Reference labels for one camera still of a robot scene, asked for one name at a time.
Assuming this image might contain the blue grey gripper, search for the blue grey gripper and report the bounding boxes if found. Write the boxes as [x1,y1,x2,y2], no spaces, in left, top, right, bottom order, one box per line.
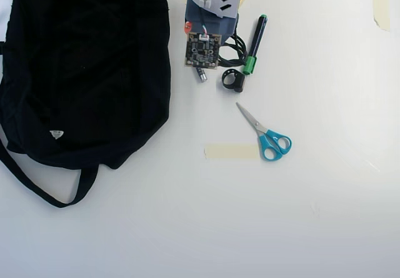
[182,0,240,46]

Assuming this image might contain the black cable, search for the black cable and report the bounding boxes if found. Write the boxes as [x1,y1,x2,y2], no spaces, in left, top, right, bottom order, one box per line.
[218,24,248,69]

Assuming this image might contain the black fabric bag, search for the black fabric bag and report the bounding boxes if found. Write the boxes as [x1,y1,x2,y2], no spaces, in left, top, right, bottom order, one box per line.
[0,0,173,209]

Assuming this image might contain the black silver battery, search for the black silver battery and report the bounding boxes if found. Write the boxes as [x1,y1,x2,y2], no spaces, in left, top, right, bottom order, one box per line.
[194,66,208,83]

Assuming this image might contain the black marker with green cap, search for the black marker with green cap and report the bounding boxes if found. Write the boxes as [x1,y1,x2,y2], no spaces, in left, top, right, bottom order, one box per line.
[242,14,269,76]

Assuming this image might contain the long beige masking tape strip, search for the long beige masking tape strip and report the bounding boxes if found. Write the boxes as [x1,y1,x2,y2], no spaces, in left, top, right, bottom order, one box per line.
[204,143,261,161]

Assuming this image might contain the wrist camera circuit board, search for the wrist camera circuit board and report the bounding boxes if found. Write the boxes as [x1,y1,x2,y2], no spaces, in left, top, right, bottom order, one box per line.
[184,31,223,71]

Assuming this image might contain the black plastic ring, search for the black plastic ring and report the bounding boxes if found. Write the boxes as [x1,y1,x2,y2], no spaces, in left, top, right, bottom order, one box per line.
[221,68,246,94]

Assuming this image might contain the scissors with teal handles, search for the scissors with teal handles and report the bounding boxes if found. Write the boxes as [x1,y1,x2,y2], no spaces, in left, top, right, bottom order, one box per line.
[235,102,293,162]

